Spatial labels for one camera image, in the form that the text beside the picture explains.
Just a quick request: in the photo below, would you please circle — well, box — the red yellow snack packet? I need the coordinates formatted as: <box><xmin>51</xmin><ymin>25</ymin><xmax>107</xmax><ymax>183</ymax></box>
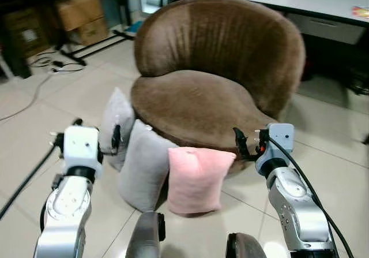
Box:
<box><xmin>351</xmin><ymin>6</ymin><xmax>369</xmax><ymax>21</ymax></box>

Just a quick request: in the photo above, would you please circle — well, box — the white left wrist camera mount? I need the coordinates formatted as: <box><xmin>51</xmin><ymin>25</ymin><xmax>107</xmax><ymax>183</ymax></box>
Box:
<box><xmin>62</xmin><ymin>125</ymin><xmax>103</xmax><ymax>168</ymax></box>

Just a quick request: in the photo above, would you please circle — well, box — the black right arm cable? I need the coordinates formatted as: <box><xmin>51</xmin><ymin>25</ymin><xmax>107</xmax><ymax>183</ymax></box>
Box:
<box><xmin>268</xmin><ymin>137</ymin><xmax>355</xmax><ymax>258</ymax></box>

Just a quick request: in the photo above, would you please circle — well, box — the light brown cardboard box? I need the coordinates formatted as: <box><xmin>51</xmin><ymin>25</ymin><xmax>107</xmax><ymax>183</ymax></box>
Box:
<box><xmin>55</xmin><ymin>0</ymin><xmax>106</xmax><ymax>32</ymax></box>

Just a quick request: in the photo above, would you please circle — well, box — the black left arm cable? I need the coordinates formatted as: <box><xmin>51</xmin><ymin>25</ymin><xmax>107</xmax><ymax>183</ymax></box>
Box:
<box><xmin>0</xmin><ymin>145</ymin><xmax>59</xmax><ymax>221</ymax></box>

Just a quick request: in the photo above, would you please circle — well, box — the grey table drawer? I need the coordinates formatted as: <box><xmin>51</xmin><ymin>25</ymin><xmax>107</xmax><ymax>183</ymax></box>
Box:
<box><xmin>286</xmin><ymin>13</ymin><xmax>368</xmax><ymax>46</ymax></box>

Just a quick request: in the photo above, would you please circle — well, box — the small cardboard box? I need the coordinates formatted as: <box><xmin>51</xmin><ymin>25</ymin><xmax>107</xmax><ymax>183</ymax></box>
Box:
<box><xmin>69</xmin><ymin>18</ymin><xmax>111</xmax><ymax>47</ymax></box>

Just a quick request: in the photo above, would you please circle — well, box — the dark labelled cardboard box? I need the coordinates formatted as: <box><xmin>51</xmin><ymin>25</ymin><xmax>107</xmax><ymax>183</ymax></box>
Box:
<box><xmin>2</xmin><ymin>8</ymin><xmax>51</xmax><ymax>58</ymax></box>

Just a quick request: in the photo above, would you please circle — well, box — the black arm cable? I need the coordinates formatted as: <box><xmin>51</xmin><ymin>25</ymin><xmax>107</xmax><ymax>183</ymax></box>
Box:
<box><xmin>268</xmin><ymin>137</ymin><xmax>355</xmax><ymax>258</ymax></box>
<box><xmin>0</xmin><ymin>145</ymin><xmax>59</xmax><ymax>221</ymax></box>

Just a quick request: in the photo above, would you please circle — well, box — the small light grey pillow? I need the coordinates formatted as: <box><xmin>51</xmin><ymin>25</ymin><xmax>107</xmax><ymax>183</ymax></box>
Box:
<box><xmin>99</xmin><ymin>87</ymin><xmax>137</xmax><ymax>172</ymax></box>

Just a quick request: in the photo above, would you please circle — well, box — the brown round sofa chair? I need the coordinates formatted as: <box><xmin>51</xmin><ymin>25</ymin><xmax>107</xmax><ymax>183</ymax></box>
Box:
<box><xmin>130</xmin><ymin>0</ymin><xmax>306</xmax><ymax>175</ymax></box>

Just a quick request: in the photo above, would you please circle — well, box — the large grey pillow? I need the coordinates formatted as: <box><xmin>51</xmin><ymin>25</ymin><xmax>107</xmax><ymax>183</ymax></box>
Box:
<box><xmin>118</xmin><ymin>119</ymin><xmax>177</xmax><ymax>213</ymax></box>

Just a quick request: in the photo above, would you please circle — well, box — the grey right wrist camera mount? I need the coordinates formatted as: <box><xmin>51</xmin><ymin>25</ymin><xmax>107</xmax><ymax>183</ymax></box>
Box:
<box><xmin>266</xmin><ymin>123</ymin><xmax>295</xmax><ymax>162</ymax></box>

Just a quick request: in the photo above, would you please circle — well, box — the black coiled floor cable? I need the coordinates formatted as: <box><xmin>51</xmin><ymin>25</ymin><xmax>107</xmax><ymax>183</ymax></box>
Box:
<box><xmin>29</xmin><ymin>53</ymin><xmax>87</xmax><ymax>75</ymax></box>

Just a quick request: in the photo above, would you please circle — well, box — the black metal rack base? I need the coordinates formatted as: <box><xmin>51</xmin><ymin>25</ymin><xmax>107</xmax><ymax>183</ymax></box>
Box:
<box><xmin>60</xmin><ymin>29</ymin><xmax>137</xmax><ymax>68</ymax></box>

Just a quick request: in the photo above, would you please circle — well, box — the robot right leg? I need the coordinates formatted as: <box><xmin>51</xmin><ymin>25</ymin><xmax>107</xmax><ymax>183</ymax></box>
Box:
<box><xmin>225</xmin><ymin>233</ymin><xmax>268</xmax><ymax>258</ymax></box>

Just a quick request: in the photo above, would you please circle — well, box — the pink pillow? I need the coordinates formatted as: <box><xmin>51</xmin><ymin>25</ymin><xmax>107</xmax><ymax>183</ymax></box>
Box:
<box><xmin>167</xmin><ymin>147</ymin><xmax>237</xmax><ymax>216</ymax></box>

